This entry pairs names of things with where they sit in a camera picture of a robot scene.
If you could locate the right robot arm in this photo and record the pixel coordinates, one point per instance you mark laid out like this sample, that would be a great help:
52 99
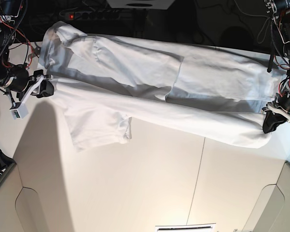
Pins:
12 13

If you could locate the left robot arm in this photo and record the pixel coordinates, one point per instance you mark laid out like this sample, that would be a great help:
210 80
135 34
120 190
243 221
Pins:
280 34

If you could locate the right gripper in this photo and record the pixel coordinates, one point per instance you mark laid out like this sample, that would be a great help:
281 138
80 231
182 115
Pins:
17 79

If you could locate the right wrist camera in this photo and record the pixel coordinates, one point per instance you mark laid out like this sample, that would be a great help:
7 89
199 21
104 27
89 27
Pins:
19 110

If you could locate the black power strip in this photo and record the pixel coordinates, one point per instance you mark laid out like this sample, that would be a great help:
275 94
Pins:
108 15

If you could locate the white box device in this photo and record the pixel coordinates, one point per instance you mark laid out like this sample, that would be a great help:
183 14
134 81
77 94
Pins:
141 4

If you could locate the white t-shirt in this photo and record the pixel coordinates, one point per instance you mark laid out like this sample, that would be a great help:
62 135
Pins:
102 82

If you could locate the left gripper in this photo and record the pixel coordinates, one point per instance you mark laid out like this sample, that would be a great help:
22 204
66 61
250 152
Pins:
278 110

